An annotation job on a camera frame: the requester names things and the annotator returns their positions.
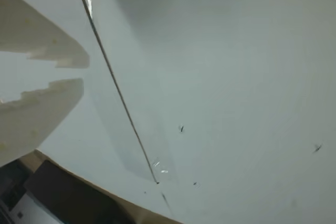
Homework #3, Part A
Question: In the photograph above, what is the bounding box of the white paper sheet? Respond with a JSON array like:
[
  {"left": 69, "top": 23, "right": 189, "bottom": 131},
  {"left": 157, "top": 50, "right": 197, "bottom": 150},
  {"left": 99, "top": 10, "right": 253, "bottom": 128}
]
[
  {"left": 0, "top": 0, "right": 160, "bottom": 184},
  {"left": 74, "top": 0, "right": 336, "bottom": 224}
]

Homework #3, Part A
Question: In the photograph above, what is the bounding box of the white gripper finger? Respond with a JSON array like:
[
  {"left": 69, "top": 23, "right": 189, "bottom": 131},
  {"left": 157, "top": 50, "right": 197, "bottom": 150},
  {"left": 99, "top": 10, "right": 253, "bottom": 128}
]
[
  {"left": 0, "top": 78, "right": 85, "bottom": 167},
  {"left": 0, "top": 0, "right": 90, "bottom": 69}
]

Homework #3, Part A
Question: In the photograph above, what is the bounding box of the dark brown open box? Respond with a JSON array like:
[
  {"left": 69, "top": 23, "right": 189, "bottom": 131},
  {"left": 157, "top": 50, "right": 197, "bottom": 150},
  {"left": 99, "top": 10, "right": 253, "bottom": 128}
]
[{"left": 0, "top": 158, "right": 124, "bottom": 224}]

